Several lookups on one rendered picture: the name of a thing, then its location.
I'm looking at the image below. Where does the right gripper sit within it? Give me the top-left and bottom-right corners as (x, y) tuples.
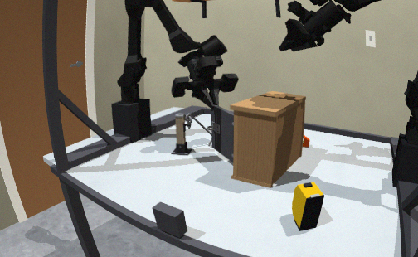
(279, 11), (332, 51)

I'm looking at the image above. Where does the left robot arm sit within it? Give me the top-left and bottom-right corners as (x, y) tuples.
(117, 0), (228, 104)

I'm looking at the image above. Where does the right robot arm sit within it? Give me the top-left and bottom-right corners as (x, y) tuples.
(288, 0), (418, 145)

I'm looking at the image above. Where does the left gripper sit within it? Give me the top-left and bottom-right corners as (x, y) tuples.
(172, 61), (238, 109)

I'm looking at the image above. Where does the brown wooden cabinet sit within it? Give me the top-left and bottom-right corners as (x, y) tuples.
(207, 91), (306, 188)

